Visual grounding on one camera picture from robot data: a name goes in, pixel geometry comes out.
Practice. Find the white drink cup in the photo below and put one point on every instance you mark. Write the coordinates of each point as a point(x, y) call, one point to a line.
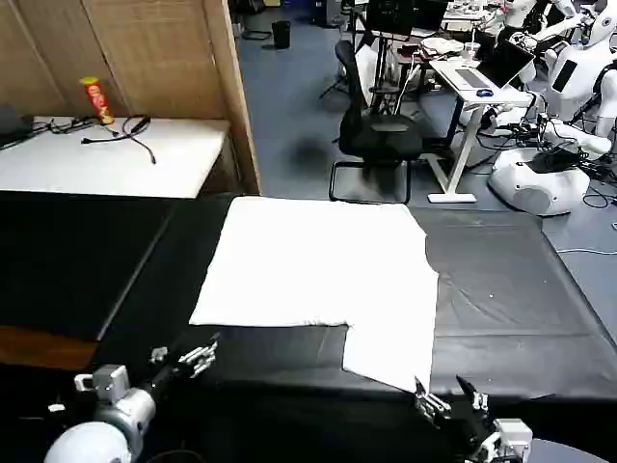
point(471, 52)

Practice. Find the red chips can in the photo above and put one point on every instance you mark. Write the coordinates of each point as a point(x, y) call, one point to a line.
point(97, 101)

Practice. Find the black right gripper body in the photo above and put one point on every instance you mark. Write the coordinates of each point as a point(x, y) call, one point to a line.
point(465, 424)

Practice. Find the black office chair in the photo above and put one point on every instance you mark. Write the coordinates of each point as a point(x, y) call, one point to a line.
point(376, 135)

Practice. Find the white folded shirt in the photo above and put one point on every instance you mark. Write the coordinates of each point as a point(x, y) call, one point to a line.
point(318, 265)

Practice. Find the black table cover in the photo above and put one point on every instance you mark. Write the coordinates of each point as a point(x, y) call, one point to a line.
point(501, 299)

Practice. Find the white side table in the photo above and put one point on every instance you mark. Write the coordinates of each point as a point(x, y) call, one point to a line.
point(106, 164)

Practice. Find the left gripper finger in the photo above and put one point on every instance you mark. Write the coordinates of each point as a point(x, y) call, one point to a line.
point(200, 358)
point(159, 355)

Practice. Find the blue computer mouse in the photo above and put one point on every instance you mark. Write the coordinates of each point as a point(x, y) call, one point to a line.
point(485, 92)

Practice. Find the white humanoid robot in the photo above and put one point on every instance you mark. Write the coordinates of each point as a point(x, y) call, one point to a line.
point(569, 96)

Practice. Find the dark laptop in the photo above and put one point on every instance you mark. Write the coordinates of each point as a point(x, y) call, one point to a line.
point(12, 128)

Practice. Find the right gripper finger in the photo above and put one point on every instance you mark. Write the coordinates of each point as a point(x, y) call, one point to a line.
point(431, 405)
point(478, 401)

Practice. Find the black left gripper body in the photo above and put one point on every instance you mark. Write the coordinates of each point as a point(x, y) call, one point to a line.
point(169, 378)

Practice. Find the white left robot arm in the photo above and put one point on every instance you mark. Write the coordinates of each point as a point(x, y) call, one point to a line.
point(103, 424)

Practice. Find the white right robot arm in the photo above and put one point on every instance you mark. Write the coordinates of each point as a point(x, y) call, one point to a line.
point(511, 436)

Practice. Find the white standing desk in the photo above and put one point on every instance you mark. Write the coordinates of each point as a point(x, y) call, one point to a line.
point(463, 140)

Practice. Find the wooden partition panel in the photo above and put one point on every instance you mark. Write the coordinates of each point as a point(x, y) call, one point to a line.
point(154, 58)

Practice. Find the brown wooden table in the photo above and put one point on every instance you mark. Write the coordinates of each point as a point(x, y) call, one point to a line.
point(43, 345)

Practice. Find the black trash bin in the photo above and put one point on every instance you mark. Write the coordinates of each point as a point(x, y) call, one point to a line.
point(281, 34)

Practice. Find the open silver laptop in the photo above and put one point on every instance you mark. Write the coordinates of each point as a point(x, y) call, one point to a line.
point(506, 65)

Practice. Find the black computer monitor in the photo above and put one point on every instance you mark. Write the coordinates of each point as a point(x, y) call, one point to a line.
point(390, 17)

